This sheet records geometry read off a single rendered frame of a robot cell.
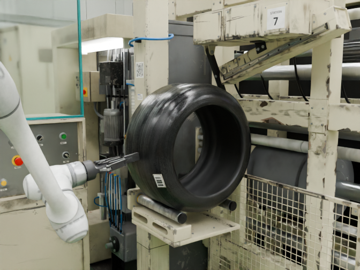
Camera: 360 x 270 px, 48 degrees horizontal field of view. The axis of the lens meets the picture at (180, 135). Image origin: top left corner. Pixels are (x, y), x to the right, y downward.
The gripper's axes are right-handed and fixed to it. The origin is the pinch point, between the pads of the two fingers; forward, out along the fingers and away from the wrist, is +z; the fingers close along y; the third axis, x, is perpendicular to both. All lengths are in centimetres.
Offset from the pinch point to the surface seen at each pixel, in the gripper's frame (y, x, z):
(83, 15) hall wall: 958, -156, 402
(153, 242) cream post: 26, 53, 19
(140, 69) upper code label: 32, -32, 28
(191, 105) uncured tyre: -11.6, -17.6, 24.0
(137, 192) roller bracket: 23.4, 24.1, 12.4
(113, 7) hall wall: 974, -174, 508
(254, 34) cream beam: -18, -42, 56
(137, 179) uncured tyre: 6.3, 11.5, 4.7
